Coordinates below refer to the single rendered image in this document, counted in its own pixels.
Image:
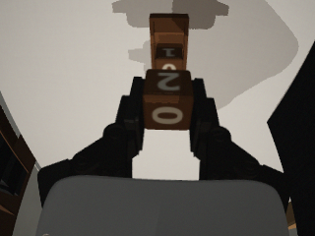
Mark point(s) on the brown digit cube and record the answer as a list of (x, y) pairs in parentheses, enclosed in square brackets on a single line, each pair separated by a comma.
[(169, 58), (167, 99)]

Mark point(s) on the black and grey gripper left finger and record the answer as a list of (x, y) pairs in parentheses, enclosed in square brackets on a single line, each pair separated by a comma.
[(112, 154)]

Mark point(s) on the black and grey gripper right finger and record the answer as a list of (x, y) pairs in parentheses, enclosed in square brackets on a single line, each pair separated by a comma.
[(221, 158)]

